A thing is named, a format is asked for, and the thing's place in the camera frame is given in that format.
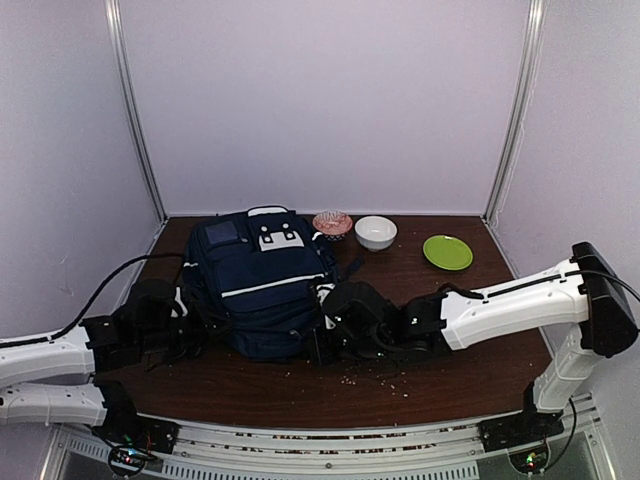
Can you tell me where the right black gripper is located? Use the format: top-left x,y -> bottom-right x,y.
303,322 -> 392,367

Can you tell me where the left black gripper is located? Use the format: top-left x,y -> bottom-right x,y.
137,298 -> 231,359

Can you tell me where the navy blue backpack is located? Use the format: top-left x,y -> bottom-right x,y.
182,206 -> 364,364

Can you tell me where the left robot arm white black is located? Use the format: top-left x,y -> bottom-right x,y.
1,311 -> 208,444

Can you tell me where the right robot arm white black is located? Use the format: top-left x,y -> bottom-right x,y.
310,242 -> 639,442

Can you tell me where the red patterned bowl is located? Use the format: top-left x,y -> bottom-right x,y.
312,210 -> 354,242

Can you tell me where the white ceramic bowl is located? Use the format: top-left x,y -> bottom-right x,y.
355,216 -> 398,252

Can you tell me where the green plate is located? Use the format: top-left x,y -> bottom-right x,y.
422,235 -> 474,271

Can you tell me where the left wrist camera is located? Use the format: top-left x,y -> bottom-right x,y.
126,279 -> 188,327

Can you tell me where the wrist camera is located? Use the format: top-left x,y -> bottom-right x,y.
313,281 -> 398,334
126,279 -> 188,327

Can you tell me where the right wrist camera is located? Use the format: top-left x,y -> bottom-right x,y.
313,281 -> 398,334

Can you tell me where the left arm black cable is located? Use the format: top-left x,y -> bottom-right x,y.
0,253 -> 186,346

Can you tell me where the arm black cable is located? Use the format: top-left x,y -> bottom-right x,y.
594,269 -> 640,304
0,253 -> 186,346

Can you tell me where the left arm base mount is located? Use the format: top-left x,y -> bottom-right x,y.
89,414 -> 180,479

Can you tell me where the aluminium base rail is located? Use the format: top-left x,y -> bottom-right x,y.
47,392 -> 614,480

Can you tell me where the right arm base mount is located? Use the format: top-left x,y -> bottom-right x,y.
478,412 -> 564,476

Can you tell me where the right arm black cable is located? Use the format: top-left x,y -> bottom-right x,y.
594,269 -> 640,304

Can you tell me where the left aluminium frame post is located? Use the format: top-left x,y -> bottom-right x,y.
104,0 -> 167,222

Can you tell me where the aluminium frame post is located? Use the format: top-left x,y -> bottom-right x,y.
484,0 -> 548,228
104,0 -> 167,222

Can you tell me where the right aluminium frame post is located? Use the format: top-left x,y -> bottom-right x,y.
484,0 -> 548,228

